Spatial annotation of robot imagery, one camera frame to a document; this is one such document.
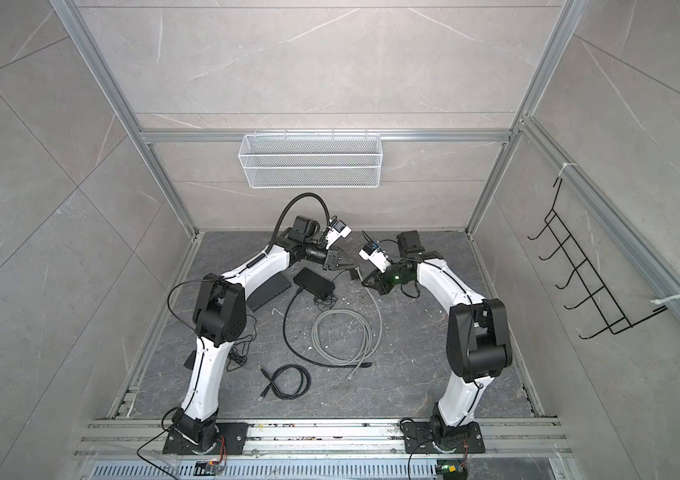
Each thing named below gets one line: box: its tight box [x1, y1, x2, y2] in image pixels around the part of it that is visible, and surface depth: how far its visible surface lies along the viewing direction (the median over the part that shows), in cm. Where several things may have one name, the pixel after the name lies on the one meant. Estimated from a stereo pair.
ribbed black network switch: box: [293, 267, 335, 301], surface depth 106 cm
